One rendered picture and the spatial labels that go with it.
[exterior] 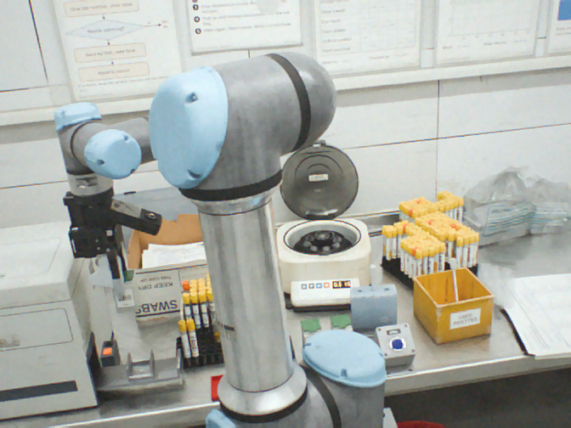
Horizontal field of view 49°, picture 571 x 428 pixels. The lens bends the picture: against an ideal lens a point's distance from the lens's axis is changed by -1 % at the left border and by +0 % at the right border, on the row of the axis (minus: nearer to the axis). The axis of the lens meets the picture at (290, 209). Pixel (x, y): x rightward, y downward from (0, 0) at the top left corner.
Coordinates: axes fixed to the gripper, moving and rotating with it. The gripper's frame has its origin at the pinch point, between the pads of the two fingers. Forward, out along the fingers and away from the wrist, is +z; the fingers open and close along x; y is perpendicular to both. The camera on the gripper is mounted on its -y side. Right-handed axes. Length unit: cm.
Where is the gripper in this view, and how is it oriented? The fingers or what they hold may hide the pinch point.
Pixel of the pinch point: (124, 284)
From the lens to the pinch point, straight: 125.8
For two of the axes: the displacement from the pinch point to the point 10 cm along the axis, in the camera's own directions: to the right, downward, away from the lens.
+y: -9.9, 1.1, -0.8
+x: 1.2, 4.0, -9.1
